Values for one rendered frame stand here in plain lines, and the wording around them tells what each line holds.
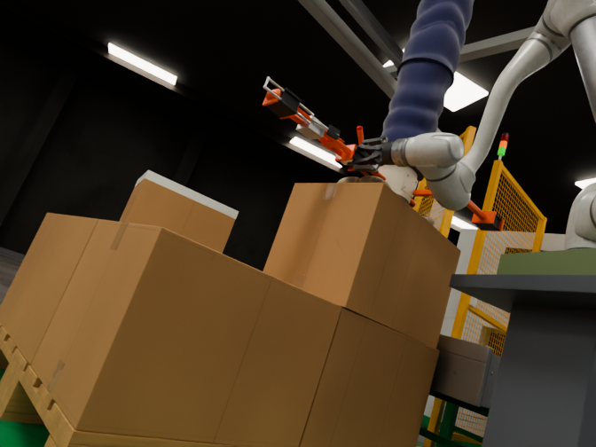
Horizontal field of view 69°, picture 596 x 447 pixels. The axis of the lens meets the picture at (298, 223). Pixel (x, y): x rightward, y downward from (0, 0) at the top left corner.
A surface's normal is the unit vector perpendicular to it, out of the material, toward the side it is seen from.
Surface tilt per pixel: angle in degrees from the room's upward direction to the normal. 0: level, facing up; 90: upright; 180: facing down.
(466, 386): 90
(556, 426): 90
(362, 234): 90
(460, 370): 90
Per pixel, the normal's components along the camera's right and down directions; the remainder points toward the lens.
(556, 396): -0.87, -0.38
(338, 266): -0.65, -0.40
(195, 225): 0.48, -0.05
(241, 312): 0.66, 0.05
